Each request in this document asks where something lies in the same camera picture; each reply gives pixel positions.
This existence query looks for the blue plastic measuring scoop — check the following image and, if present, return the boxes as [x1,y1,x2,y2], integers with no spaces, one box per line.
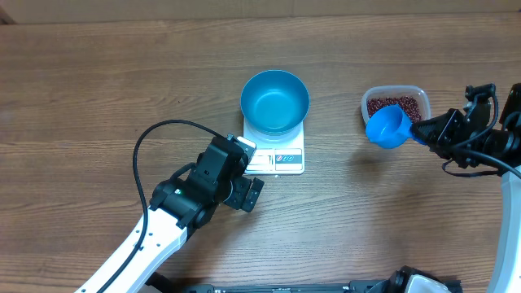
[366,105,424,149]

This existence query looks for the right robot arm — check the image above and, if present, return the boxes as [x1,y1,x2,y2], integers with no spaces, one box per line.
[411,83,520,293]

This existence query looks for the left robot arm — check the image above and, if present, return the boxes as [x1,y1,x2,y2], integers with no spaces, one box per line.
[79,135,264,293]

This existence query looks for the white digital kitchen scale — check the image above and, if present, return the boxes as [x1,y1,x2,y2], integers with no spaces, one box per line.
[243,120,305,175]

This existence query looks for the blue metal bowl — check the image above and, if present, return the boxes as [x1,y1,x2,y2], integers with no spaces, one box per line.
[239,70,310,135]

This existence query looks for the clear plastic food container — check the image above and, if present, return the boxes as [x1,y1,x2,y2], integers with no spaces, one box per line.
[361,85,431,124]

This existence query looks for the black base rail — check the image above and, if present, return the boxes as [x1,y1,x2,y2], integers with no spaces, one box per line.
[139,273,389,293]

